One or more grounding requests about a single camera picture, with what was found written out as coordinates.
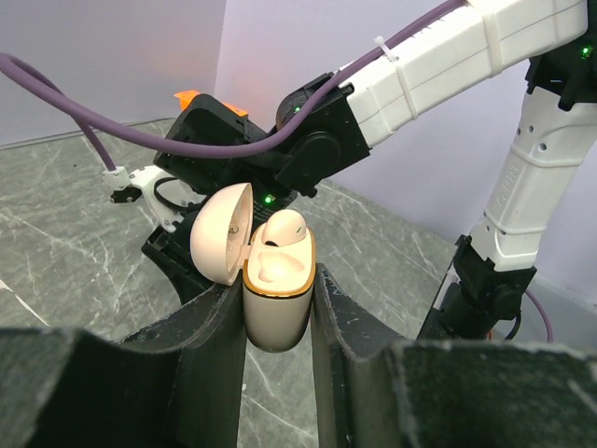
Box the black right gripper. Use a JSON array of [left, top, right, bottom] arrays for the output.
[[141, 92, 281, 304]]

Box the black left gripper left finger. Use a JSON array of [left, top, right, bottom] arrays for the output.
[[1, 281, 246, 447]]

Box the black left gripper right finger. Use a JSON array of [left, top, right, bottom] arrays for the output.
[[311, 265, 596, 447]]

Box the beige earbud charging case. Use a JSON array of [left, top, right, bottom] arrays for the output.
[[189, 183, 316, 353]]

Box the beige earbud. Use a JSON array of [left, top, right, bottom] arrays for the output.
[[261, 209, 307, 246]]

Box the orange green carton right corner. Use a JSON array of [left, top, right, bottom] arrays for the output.
[[174, 90, 248, 118]]

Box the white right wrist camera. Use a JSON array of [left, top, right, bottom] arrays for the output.
[[103, 165, 204, 232]]

